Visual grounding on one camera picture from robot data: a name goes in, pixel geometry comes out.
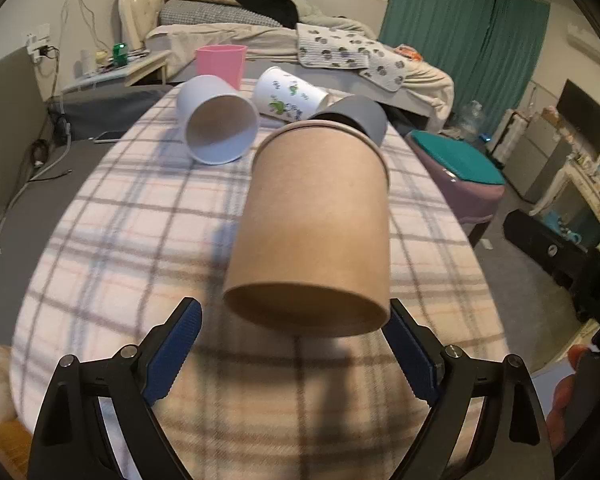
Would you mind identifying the brown paper cup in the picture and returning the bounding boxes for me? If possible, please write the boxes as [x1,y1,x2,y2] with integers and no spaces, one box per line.
[223,120,391,337]

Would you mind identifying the grey cup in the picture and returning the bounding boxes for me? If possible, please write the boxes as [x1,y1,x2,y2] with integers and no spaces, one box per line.
[312,96,388,148]

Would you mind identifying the white paper cup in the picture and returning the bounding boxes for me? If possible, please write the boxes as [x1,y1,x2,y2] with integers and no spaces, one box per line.
[175,75,260,166]

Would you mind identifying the white cup green print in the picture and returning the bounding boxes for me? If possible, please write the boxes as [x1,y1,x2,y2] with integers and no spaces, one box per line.
[252,66,330,122]

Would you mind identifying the pink hexagonal cup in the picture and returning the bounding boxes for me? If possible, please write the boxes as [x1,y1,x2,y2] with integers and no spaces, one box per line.
[195,44,248,90]

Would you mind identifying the person's hand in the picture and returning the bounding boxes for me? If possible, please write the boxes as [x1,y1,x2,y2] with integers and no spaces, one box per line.
[546,344,600,453]

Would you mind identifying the grey cabinet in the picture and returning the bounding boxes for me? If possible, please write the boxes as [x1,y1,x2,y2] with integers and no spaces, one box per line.
[504,114,572,204]

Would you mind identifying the purple stool teal cushion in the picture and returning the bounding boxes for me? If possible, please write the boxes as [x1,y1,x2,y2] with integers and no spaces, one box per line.
[405,130,506,247]

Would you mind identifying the black television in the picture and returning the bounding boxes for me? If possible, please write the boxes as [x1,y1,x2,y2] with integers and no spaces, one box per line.
[556,79,600,157]

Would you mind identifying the water jug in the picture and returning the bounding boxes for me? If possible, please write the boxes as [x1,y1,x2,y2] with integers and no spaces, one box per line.
[458,100,485,142]

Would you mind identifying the plaid blanket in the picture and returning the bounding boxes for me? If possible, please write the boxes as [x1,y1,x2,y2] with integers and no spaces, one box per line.
[9,78,510,480]

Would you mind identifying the teal curtain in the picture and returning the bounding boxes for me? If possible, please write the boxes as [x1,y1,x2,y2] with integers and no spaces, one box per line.
[380,0,550,133]

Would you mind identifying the grey sofa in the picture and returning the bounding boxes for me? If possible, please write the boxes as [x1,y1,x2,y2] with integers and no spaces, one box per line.
[0,45,176,281]

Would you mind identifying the white smartphone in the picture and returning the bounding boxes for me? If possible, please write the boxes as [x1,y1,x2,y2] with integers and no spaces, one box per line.
[92,130,126,144]

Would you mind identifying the patterned white blanket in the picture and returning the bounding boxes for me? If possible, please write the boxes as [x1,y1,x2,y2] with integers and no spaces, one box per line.
[297,23,408,92]

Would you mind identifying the white bedside table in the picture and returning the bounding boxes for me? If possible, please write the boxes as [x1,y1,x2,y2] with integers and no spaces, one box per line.
[61,50,171,93]

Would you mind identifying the white tumbler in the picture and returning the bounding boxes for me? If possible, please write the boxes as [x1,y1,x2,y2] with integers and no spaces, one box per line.
[80,49,97,76]

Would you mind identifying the green can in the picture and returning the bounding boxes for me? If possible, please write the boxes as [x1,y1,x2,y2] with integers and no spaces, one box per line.
[112,42,129,67]

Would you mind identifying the black clothes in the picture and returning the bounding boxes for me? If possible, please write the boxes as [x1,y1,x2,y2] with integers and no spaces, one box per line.
[236,0,300,29]

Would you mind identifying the bed with beige sheets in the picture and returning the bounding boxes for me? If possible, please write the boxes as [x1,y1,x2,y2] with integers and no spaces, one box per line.
[118,0,455,132]

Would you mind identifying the checkered pillow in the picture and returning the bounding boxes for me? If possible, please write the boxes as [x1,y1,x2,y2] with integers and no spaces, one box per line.
[158,0,283,27]

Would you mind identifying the white charging cable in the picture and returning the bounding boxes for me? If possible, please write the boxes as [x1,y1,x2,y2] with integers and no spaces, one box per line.
[0,129,74,256]

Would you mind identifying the black cable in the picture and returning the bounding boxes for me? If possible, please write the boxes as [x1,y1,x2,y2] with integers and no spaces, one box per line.
[29,45,74,182]

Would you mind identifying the wall power outlet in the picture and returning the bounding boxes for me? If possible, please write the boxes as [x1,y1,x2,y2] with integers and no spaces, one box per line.
[24,23,50,64]

